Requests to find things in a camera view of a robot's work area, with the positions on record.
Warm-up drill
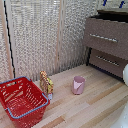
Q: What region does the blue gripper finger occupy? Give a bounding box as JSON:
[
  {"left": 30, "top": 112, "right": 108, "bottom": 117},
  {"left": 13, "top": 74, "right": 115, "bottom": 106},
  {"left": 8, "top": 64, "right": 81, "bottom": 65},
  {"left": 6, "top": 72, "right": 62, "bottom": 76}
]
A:
[
  {"left": 102, "top": 0, "right": 109, "bottom": 7},
  {"left": 118, "top": 0, "right": 127, "bottom": 9}
]

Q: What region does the brown drawer front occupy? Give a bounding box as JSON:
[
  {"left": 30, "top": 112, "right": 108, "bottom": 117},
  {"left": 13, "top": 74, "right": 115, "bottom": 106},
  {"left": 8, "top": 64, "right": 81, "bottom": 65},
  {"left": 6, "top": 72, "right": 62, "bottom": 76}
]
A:
[
  {"left": 82, "top": 17, "right": 128, "bottom": 61},
  {"left": 88, "top": 48, "right": 128, "bottom": 82}
]

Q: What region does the dark brown dresser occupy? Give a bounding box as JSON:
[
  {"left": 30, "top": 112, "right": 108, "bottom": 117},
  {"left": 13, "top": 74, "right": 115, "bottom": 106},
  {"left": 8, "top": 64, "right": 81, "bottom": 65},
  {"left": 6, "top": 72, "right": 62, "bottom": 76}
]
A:
[{"left": 81, "top": 9, "right": 128, "bottom": 83}]

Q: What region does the beige woven blind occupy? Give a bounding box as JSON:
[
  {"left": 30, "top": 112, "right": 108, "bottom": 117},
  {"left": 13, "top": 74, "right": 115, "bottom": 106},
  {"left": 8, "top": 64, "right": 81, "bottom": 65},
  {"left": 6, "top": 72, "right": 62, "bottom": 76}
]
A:
[{"left": 0, "top": 0, "right": 101, "bottom": 83}]

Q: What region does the red basket with blue rim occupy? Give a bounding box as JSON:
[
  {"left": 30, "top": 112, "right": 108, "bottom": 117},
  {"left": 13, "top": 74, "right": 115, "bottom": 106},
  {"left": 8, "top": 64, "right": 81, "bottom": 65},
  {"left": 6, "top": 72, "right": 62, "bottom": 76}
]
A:
[{"left": 0, "top": 75, "right": 51, "bottom": 128}]

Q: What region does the pink plastic cup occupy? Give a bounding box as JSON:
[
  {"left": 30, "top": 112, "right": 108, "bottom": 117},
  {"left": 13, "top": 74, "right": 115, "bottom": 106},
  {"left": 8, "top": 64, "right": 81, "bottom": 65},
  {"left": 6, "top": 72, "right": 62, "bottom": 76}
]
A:
[{"left": 71, "top": 75, "right": 87, "bottom": 96}]

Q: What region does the yellow orange snack packet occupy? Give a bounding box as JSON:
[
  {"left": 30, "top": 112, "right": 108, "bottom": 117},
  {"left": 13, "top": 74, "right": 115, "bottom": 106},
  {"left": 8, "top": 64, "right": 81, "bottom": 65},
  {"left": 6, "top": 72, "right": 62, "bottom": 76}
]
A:
[{"left": 38, "top": 70, "right": 55, "bottom": 101}]

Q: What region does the silver drawer handle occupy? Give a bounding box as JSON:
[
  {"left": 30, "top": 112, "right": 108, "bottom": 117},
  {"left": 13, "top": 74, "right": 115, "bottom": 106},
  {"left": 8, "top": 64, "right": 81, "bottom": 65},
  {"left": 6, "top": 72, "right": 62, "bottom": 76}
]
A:
[
  {"left": 95, "top": 54, "right": 121, "bottom": 68},
  {"left": 89, "top": 32, "right": 119, "bottom": 44}
]

